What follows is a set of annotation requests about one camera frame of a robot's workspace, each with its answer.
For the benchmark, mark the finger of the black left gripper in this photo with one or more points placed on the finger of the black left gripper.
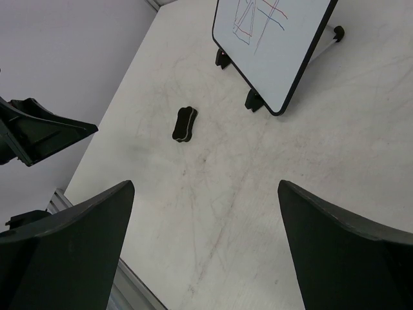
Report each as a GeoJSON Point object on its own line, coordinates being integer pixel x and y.
{"type": "Point", "coordinates": [31, 133]}

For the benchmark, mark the black whiteboard eraser green felt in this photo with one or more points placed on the black whiteboard eraser green felt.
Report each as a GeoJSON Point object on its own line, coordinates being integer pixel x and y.
{"type": "Point", "coordinates": [185, 121]}

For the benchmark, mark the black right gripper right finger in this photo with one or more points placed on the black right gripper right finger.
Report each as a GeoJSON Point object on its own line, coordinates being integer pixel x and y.
{"type": "Point", "coordinates": [341, 259]}

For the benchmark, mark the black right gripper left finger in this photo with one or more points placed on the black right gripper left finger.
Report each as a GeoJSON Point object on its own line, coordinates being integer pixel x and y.
{"type": "Point", "coordinates": [67, 260]}

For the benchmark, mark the black-framed small whiteboard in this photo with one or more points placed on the black-framed small whiteboard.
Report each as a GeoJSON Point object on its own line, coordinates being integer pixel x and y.
{"type": "Point", "coordinates": [270, 44]}

